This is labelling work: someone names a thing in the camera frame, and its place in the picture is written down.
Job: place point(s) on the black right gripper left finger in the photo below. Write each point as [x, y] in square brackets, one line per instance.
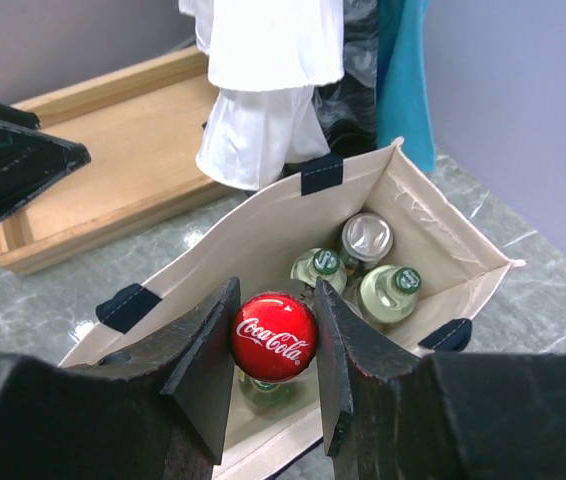
[156, 409]

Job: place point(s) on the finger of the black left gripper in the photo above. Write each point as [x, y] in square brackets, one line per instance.
[30, 160]

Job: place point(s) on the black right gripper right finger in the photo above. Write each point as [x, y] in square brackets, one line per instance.
[388, 414]

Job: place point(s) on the Coca-Cola glass bottle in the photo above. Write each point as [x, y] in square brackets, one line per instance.
[273, 340]

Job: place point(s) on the wooden rack base tray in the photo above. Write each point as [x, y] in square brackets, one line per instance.
[143, 127]

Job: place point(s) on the clear glass green-cap bottle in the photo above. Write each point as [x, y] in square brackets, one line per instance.
[320, 263]

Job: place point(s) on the silver-top drink can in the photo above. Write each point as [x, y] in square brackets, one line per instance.
[366, 238]

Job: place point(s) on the white pleated dress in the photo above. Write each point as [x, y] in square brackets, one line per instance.
[266, 59]

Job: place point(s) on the teal garment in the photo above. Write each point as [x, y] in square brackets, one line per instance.
[401, 90]

